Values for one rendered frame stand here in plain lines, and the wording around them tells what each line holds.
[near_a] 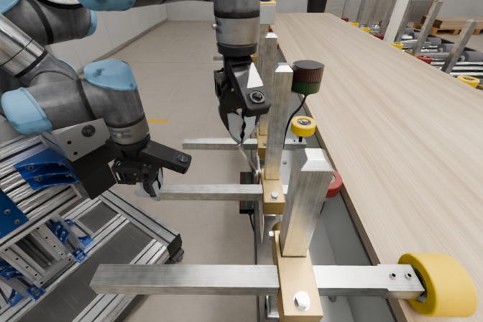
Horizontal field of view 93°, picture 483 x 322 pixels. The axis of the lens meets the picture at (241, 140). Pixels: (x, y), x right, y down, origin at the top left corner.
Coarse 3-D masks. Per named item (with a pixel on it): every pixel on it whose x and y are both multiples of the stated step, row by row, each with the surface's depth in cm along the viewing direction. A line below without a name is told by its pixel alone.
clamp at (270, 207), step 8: (264, 176) 61; (280, 176) 61; (264, 184) 59; (272, 184) 59; (280, 184) 59; (264, 192) 57; (280, 192) 57; (264, 200) 55; (280, 200) 55; (264, 208) 56; (272, 208) 56; (280, 208) 56
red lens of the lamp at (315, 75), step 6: (294, 66) 43; (324, 66) 43; (294, 72) 43; (300, 72) 42; (306, 72) 42; (312, 72) 41; (318, 72) 42; (294, 78) 44; (300, 78) 43; (306, 78) 42; (312, 78) 42; (318, 78) 43
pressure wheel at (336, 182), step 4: (336, 172) 57; (332, 176) 56; (336, 176) 56; (340, 176) 56; (332, 180) 55; (336, 180) 55; (340, 180) 55; (332, 184) 54; (336, 184) 54; (340, 184) 54; (328, 188) 53; (332, 188) 53; (336, 188) 53; (328, 192) 53; (332, 192) 54; (336, 192) 54; (328, 196) 54; (332, 196) 55
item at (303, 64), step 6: (300, 60) 45; (306, 60) 45; (312, 60) 45; (300, 66) 43; (306, 66) 43; (312, 66) 43; (318, 66) 43; (306, 96) 47; (300, 108) 49; (294, 114) 50; (288, 120) 51
